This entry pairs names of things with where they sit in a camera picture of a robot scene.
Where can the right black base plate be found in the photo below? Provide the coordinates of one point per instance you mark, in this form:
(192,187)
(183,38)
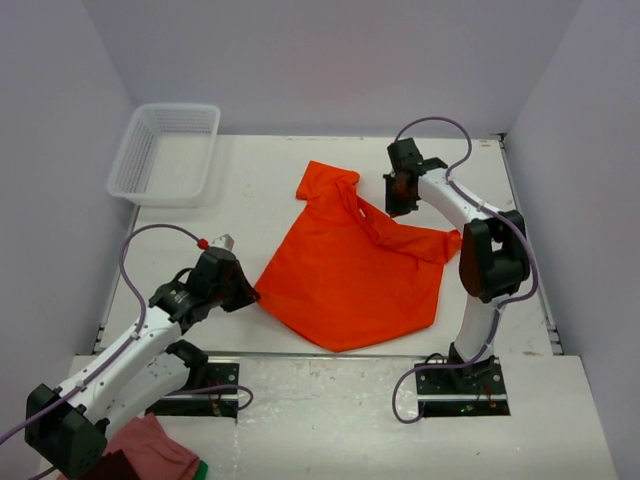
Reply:
(476,391)

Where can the green folded t shirt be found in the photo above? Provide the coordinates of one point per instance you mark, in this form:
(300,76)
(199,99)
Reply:
(202,471)

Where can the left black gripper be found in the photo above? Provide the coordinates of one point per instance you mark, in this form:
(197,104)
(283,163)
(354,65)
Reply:
(246,294)

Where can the dark maroon folded t shirt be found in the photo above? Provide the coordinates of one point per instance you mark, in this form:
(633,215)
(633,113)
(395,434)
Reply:
(112,466)

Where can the orange t shirt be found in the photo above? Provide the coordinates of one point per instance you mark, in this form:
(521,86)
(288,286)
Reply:
(347,276)

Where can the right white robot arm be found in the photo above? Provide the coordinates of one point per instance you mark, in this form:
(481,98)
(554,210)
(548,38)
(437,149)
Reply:
(493,262)

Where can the white plastic basket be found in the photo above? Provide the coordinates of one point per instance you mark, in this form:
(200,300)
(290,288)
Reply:
(165,155)

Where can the pink folded t shirt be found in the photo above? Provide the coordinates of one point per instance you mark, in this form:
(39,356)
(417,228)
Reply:
(152,453)

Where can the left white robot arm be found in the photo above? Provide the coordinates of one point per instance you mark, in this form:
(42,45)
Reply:
(71,424)

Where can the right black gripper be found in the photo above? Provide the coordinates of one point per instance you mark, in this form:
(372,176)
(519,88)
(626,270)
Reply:
(393,208)

